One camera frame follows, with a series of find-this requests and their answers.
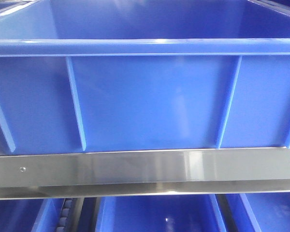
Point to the large blue target box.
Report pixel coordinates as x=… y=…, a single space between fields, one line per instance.
x=117 y=75

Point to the lower blue bin centre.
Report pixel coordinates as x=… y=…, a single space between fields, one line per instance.
x=169 y=213

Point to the blue bin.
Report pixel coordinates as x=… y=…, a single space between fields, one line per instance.
x=169 y=213
x=37 y=215
x=260 y=212

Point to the lower blue bin left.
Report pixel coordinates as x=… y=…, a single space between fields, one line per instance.
x=37 y=215

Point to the lower blue bin right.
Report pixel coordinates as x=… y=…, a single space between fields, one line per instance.
x=260 y=212

